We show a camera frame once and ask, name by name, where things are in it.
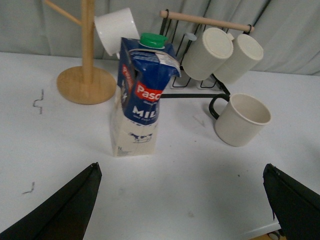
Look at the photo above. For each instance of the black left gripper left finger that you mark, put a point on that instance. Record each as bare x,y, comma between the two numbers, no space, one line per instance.
63,216

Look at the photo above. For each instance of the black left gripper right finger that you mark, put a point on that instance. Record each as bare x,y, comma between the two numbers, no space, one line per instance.
296,207

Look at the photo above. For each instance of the right cream ribbed cup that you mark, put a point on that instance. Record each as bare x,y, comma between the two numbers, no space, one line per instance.
247,53

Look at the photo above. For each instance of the cream ribbed cup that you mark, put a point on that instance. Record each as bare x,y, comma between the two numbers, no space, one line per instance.
247,53
207,53

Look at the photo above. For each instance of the blue white milk carton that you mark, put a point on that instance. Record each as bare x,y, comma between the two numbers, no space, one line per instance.
146,65

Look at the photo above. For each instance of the left cream ribbed cup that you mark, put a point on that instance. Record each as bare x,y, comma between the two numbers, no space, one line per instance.
207,53

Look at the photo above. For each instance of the wooden mug tree stand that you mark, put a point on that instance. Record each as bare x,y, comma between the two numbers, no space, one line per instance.
85,84

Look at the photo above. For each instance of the white mug on tree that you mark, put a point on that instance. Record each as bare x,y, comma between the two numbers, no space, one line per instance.
114,26

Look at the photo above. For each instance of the cream mug black handle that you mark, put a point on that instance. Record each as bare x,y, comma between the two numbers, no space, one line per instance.
241,120

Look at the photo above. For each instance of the black wire cup rack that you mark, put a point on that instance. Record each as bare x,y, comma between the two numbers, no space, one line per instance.
189,88

